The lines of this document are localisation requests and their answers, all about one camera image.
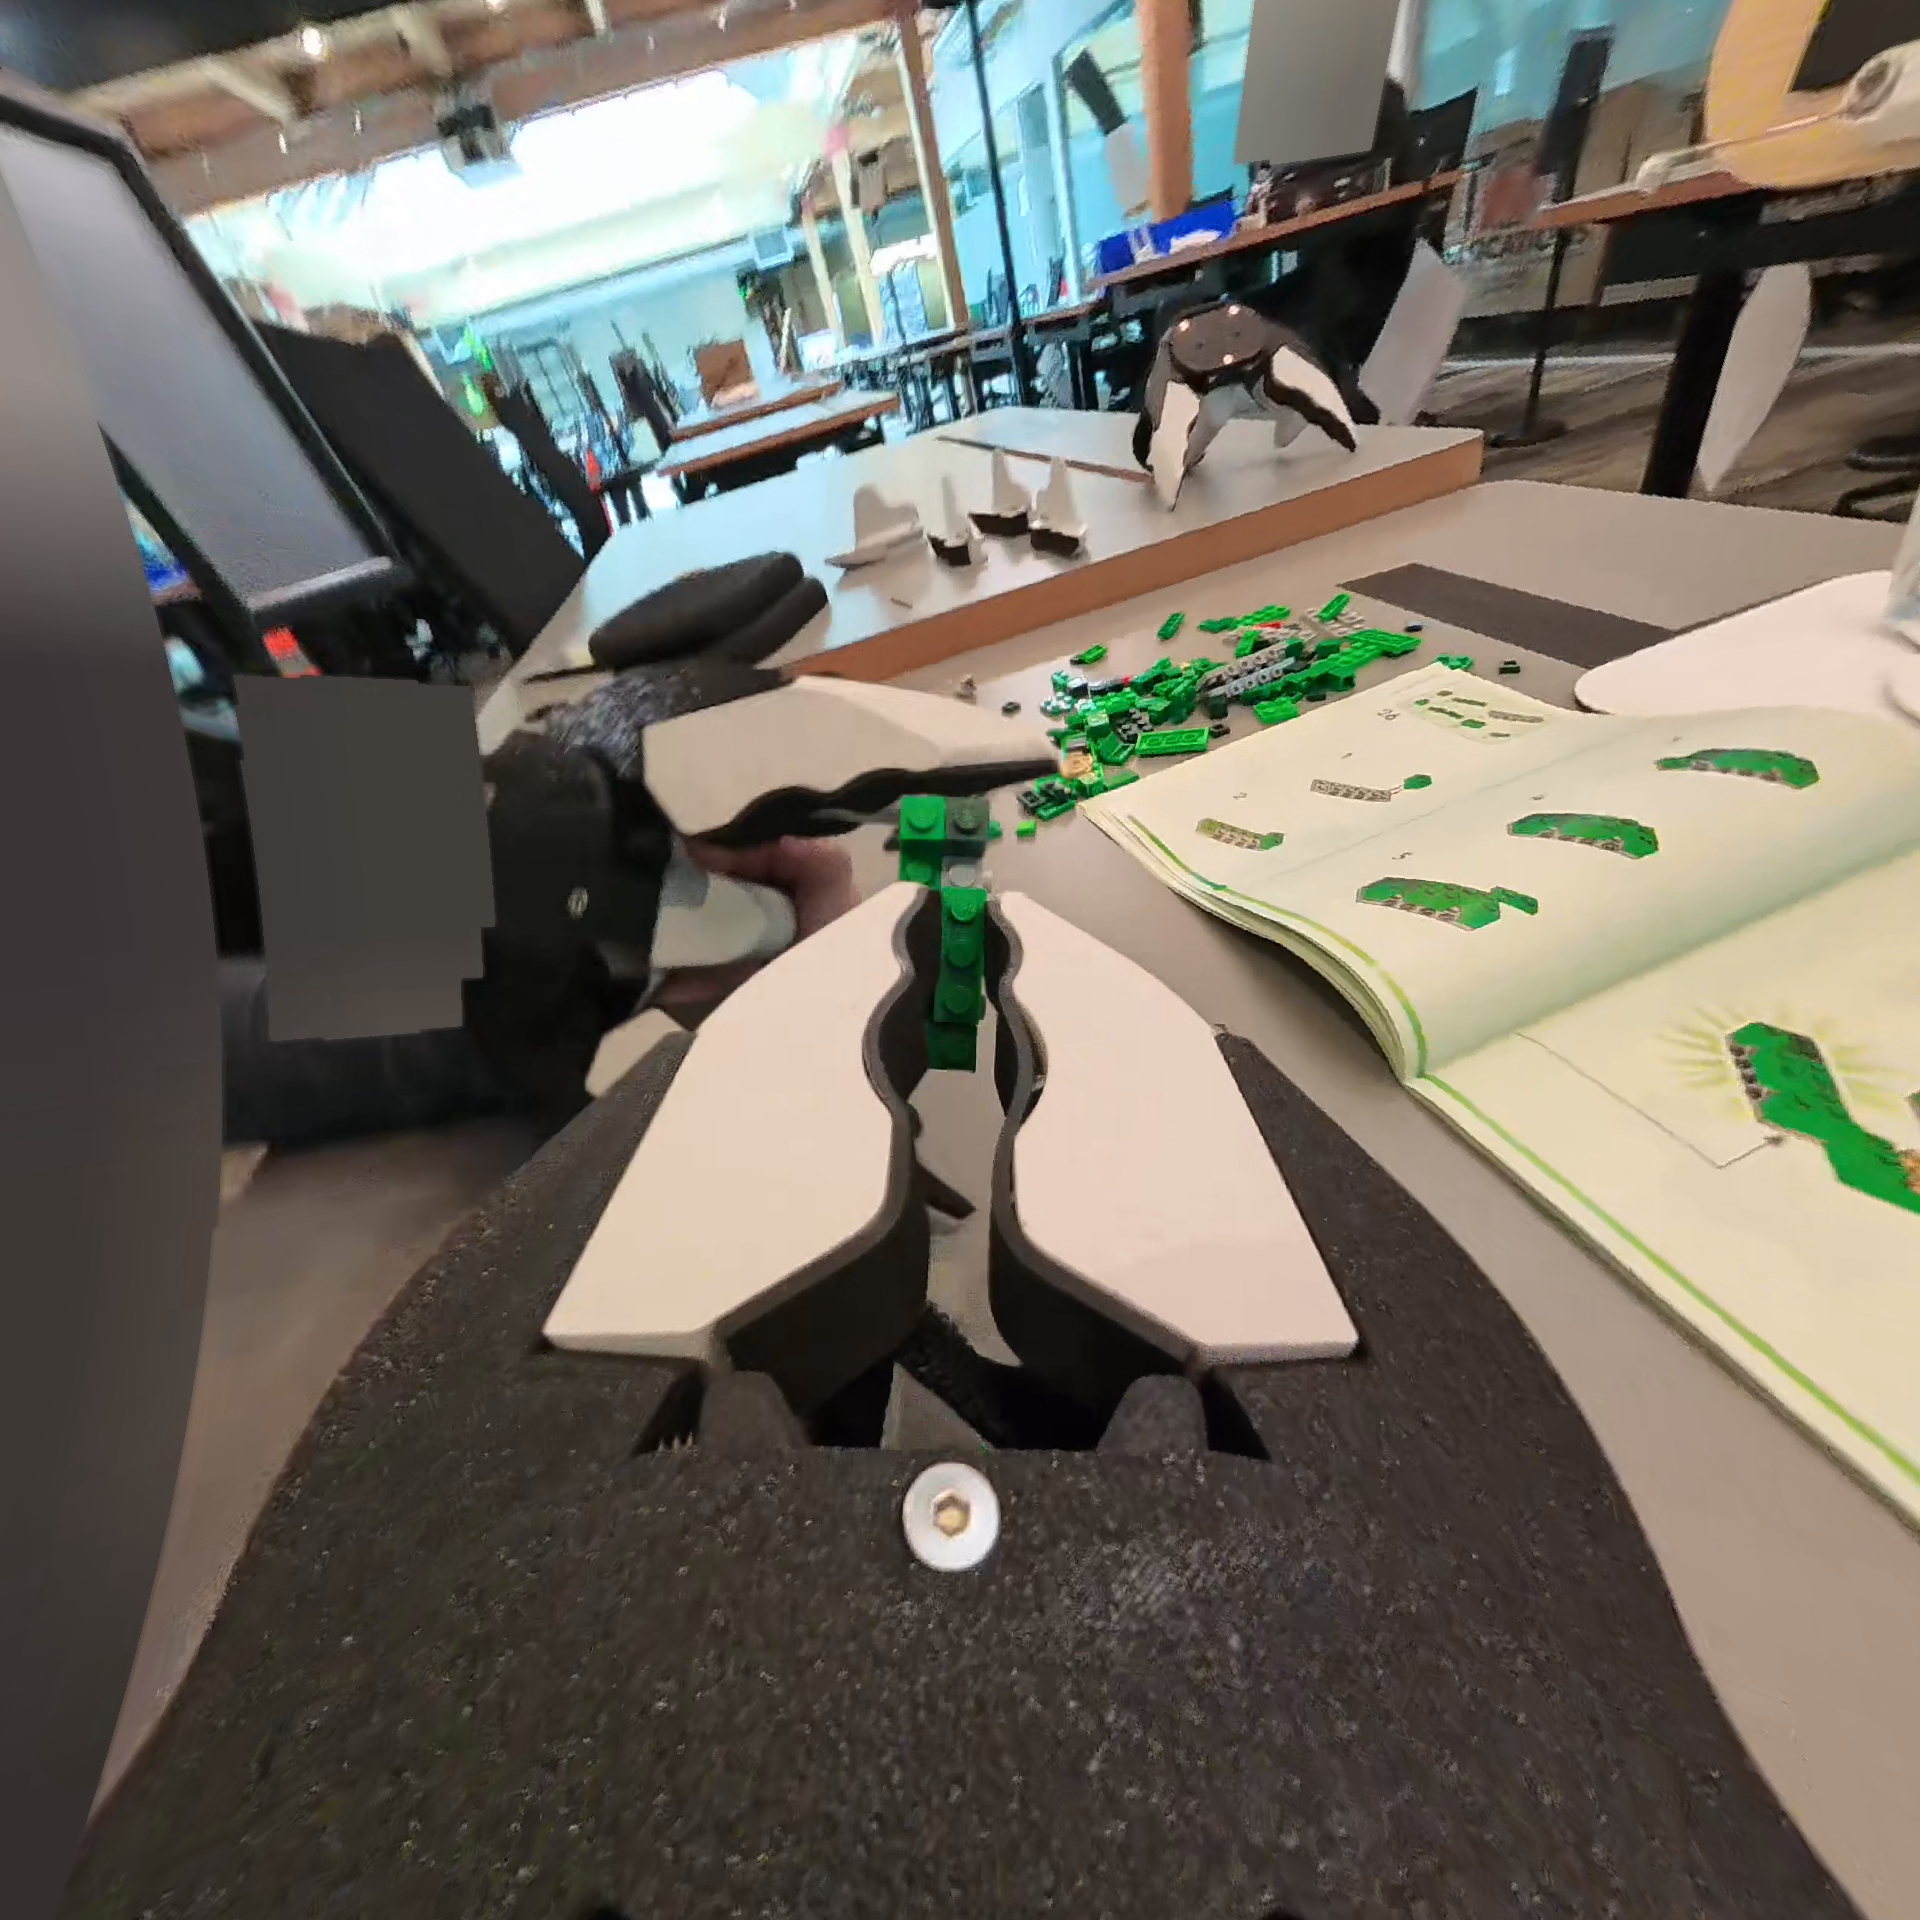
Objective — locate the person's left hand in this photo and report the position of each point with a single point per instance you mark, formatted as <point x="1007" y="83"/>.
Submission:
<point x="794" y="872"/>

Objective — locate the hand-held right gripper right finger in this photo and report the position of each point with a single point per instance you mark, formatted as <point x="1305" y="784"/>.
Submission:
<point x="1184" y="1154"/>

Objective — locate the white topped wooden board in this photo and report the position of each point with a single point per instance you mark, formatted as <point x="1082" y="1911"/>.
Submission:
<point x="1351" y="450"/>

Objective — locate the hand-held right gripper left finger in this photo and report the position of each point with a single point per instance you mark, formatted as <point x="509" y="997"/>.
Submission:
<point x="735" y="1154"/>

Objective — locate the black monitor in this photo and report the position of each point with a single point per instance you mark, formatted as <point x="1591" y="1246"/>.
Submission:
<point x="224" y="420"/>

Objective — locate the green brick assembly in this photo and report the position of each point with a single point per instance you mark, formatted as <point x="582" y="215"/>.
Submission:
<point x="956" y="961"/>

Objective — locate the black grey gripper assembly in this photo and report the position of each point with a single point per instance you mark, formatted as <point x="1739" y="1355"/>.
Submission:
<point x="1219" y="348"/>

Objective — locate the open instruction booklet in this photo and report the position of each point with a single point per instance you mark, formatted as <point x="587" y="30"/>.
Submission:
<point x="1574" y="961"/>

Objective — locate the white mat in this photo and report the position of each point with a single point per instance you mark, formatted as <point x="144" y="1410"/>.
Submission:
<point x="1725" y="653"/>

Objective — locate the pile of green bricks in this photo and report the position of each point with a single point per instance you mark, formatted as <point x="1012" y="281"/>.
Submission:
<point x="1184" y="699"/>

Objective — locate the black desk strip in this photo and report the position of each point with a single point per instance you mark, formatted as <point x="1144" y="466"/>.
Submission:
<point x="1501" y="609"/>

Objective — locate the blue bin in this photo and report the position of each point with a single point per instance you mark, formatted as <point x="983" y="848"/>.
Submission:
<point x="1184" y="232"/>

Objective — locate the background wooden table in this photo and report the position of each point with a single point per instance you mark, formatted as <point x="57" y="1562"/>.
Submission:
<point x="780" y="420"/>
<point x="1725" y="203"/>

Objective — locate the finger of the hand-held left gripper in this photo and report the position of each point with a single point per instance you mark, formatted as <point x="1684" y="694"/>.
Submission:
<point x="720" y="918"/>
<point x="841" y="743"/>

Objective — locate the wooden post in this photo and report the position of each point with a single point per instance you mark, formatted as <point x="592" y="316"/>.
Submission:
<point x="931" y="165"/>
<point x="1162" y="104"/>

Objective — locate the hanging white paper sheet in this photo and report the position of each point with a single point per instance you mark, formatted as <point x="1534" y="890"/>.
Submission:
<point x="1755" y="375"/>
<point x="1418" y="338"/>

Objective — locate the grey desk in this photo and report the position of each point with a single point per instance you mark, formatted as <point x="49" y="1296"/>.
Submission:
<point x="1231" y="961"/>

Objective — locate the loose grey finger part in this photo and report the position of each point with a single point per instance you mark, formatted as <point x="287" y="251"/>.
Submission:
<point x="1058" y="513"/>
<point x="1000" y="503"/>
<point x="878" y="529"/>
<point x="956" y="536"/>

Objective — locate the ceiling mounted device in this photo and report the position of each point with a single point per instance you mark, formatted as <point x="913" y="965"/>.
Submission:
<point x="472" y="128"/>

